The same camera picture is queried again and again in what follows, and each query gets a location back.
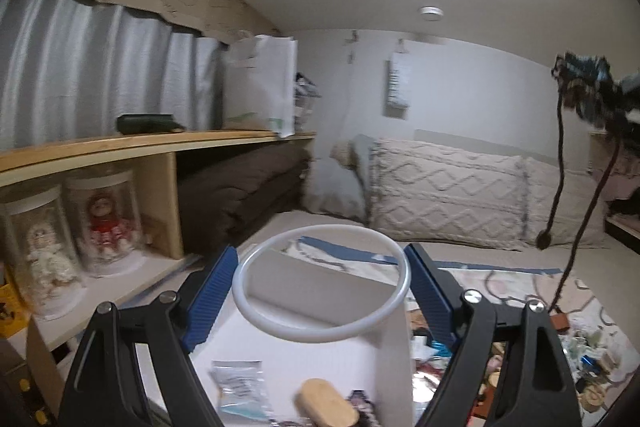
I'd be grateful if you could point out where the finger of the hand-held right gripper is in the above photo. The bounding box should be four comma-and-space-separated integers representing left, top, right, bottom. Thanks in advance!
600, 74, 640, 128

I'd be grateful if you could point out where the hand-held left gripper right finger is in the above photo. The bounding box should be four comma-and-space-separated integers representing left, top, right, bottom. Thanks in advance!
402, 243, 583, 427

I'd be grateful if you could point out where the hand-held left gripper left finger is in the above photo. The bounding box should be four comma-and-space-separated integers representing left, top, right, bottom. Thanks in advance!
59, 244, 238, 427

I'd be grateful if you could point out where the white plastic ring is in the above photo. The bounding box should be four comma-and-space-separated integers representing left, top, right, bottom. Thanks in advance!
231, 223, 412, 344

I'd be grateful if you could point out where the blue brown knitted pouch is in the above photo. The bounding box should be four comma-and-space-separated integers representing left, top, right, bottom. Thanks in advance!
535, 51, 631, 315

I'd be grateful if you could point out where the white medicine sachet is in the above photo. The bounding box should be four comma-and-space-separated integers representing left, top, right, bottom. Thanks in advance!
209, 359, 273, 423

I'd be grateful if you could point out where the white cardboard shoe box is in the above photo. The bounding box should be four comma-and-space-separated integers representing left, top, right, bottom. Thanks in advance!
27, 237, 416, 427

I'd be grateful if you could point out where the oval wooden brush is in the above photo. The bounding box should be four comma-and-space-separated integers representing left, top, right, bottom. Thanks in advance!
299, 378, 360, 427

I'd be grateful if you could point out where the clear container of small packets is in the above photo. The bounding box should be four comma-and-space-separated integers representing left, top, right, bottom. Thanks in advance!
292, 74, 321, 135

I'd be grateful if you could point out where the beige bed sheet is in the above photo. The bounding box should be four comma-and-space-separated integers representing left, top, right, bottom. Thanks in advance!
235, 209, 640, 298

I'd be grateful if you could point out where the cartoon printed blanket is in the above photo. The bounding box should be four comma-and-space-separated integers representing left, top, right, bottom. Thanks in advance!
282, 234, 626, 427

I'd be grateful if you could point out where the large beige textured pillow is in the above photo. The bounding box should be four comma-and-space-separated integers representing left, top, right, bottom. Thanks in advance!
367, 138, 531, 253

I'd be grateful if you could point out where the folded brown duvet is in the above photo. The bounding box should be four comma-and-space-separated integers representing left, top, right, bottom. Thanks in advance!
177, 142, 313, 248

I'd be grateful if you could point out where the red dress doll in case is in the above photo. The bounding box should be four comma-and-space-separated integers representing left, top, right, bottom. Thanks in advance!
65, 167, 151, 278

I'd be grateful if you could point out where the grey plush pillow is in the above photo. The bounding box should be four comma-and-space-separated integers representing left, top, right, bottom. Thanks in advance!
302, 157, 373, 224

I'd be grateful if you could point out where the wooden shelf unit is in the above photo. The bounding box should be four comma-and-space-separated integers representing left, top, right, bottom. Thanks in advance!
0, 130, 317, 358

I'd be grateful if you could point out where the white dress doll in case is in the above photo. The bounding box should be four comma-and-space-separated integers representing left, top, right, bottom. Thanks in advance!
0, 187, 86, 320

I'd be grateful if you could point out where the dark glasses case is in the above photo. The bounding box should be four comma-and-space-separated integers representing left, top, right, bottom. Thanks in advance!
117, 113, 186, 134

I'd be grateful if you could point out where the yellow box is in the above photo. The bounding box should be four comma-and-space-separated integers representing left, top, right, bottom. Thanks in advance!
0, 282, 31, 338

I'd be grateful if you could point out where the white hanging pouch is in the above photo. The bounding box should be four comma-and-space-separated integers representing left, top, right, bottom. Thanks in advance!
385, 52, 413, 118

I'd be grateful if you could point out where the white tote bag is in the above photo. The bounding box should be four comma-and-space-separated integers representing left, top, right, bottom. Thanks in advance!
222, 34, 298, 138

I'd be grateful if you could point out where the grey curtain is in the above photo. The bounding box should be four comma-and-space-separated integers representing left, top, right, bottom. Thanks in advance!
0, 0, 226, 152

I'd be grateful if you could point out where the wall niche shelf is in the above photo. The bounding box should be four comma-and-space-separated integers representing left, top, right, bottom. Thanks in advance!
590, 132, 640, 253

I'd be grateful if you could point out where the white hanging cable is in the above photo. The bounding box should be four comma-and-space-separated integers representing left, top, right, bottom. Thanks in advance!
340, 52, 356, 142

